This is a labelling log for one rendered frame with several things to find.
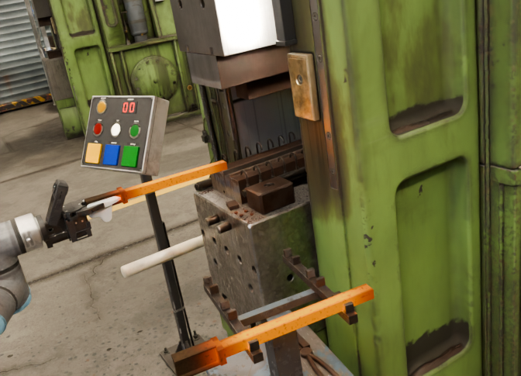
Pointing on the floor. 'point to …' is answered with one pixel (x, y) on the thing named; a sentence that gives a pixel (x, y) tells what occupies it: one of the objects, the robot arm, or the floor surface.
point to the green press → (112, 49)
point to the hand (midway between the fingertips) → (114, 195)
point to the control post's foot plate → (177, 350)
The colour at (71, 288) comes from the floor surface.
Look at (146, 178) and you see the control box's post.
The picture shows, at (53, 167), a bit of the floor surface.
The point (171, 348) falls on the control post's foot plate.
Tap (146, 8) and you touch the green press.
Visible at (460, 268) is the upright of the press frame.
